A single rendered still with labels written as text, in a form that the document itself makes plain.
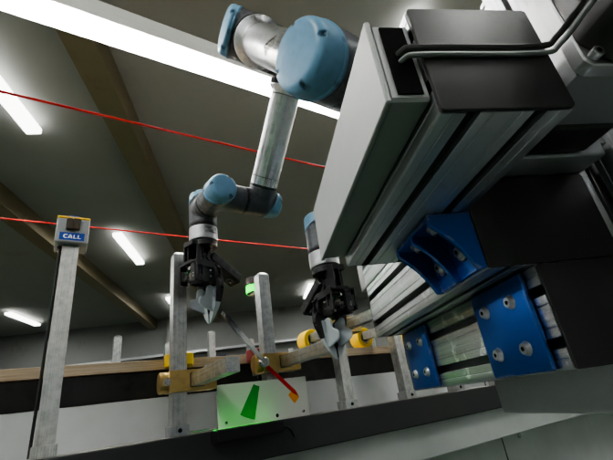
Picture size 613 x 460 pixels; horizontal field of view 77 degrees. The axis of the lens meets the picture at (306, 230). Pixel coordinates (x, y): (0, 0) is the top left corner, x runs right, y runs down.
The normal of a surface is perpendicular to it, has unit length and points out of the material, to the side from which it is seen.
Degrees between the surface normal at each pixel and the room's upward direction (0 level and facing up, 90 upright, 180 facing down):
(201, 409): 90
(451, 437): 90
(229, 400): 90
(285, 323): 90
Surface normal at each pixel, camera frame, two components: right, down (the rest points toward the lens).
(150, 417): 0.50, -0.42
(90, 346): 0.11, -0.43
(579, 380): -0.99, 0.07
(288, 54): -0.77, -0.06
